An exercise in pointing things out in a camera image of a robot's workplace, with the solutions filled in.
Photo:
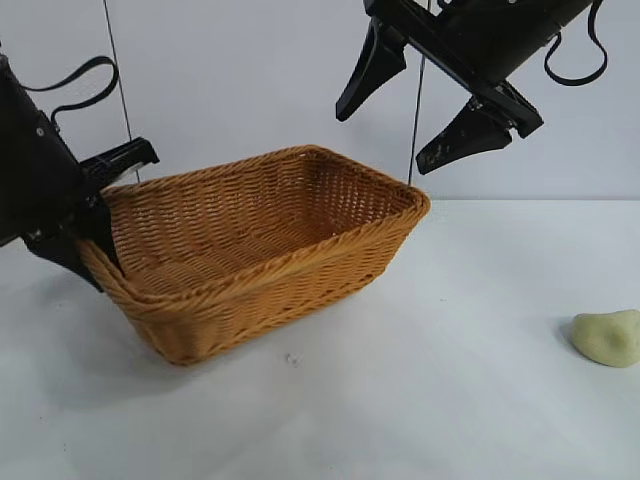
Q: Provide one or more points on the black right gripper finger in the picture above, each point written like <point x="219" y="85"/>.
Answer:
<point x="372" y="75"/>
<point x="465" y="140"/>

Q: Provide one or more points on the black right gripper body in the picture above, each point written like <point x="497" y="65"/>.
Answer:
<point x="490" y="35"/>

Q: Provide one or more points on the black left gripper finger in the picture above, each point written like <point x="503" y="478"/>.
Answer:
<point x="60" y="250"/>
<point x="102" y="225"/>

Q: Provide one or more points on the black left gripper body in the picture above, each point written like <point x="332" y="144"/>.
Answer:
<point x="35" y="175"/>

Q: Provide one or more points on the tan woven wicker basket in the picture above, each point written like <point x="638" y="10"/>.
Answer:
<point x="250" y="300"/>

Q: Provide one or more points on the pale green egg yolk pastry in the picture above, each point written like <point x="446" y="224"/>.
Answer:
<point x="607" y="340"/>

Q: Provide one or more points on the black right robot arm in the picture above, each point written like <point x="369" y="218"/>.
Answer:
<point x="575" y="10"/>

